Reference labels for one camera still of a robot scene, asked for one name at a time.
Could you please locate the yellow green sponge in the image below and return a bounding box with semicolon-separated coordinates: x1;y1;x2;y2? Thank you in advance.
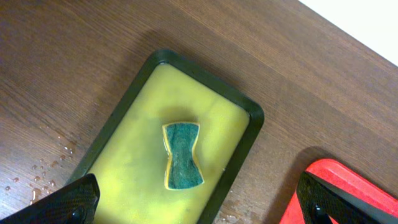
162;122;205;190

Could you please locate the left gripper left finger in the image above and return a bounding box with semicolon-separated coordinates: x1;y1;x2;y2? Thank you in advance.
1;174;100;224

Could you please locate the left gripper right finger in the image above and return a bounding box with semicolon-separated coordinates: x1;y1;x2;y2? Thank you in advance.
297;172;382;224

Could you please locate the black tray with yellow liquid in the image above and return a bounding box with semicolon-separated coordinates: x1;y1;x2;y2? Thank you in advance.
72;50;264;223

